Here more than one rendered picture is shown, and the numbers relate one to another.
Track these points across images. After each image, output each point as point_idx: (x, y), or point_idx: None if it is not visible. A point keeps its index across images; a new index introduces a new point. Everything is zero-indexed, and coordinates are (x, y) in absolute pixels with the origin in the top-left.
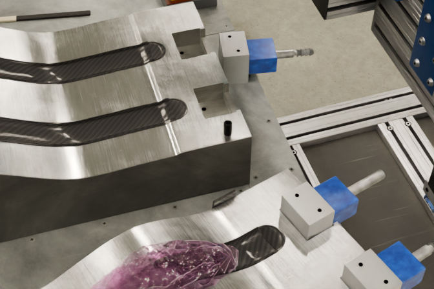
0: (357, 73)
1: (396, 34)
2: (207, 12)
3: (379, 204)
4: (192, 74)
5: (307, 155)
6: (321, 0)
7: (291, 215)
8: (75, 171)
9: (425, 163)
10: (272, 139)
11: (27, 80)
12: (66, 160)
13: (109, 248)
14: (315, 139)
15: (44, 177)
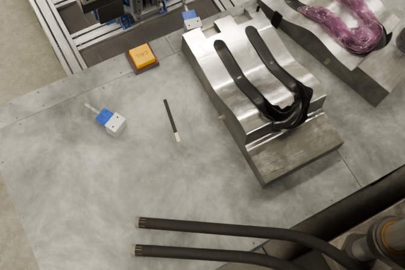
0: (0, 81)
1: None
2: (153, 48)
3: (128, 49)
4: (229, 27)
5: None
6: (119, 11)
7: None
8: (288, 57)
9: (102, 29)
10: (228, 14)
11: (251, 84)
12: (285, 61)
13: (320, 36)
14: None
15: (298, 63)
